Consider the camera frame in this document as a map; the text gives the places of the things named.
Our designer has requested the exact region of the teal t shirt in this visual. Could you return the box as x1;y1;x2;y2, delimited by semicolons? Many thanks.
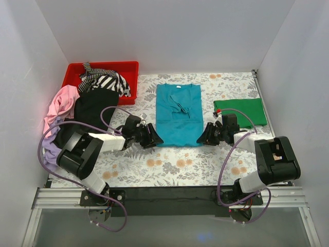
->
156;83;204;147

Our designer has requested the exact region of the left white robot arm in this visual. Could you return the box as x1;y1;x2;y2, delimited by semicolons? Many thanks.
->
57;115;164;206

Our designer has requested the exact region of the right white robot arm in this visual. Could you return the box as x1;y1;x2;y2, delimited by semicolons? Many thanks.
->
197;113;301;205

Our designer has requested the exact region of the green folded t shirt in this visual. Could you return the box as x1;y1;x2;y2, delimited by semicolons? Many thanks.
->
214;98;268;129

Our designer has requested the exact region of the black t shirt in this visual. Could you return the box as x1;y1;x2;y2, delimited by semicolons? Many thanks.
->
53;88;119;149

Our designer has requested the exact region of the red plastic bin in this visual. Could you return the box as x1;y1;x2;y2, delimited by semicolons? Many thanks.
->
61;61;140;106

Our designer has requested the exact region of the black white striped shirt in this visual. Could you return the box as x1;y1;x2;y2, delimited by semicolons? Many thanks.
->
78;62;131;97

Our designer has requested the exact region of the pink t shirt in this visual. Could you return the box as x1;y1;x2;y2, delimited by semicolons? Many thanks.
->
43;85;80;133

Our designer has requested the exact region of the lavender t shirt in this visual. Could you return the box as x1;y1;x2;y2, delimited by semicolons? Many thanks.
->
42;116;63;171

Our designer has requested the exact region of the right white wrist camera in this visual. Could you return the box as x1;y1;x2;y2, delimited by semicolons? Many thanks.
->
213;109;223;127

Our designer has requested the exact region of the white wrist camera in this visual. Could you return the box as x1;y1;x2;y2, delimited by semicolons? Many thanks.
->
213;109;223;127
137;113;147;127

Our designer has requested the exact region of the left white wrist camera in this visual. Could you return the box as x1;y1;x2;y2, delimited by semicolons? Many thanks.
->
137;113;147;127

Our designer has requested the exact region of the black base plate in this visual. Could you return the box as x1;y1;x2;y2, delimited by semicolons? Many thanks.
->
79;187;263;218

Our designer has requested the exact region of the aluminium mounting rail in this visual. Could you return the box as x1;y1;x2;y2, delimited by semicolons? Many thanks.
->
32;186;308;208

